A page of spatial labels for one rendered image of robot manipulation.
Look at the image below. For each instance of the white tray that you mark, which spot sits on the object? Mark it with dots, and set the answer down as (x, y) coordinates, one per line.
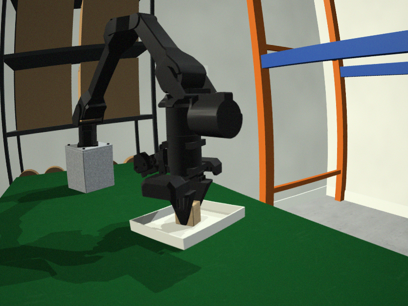
(161, 225)

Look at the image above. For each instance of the light wooden block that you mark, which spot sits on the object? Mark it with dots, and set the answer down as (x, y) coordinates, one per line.
(195, 214)

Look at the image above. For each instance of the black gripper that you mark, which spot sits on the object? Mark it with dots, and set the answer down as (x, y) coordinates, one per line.
(185, 161)

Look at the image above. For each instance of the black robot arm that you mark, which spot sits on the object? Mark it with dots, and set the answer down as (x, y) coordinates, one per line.
(190, 110)

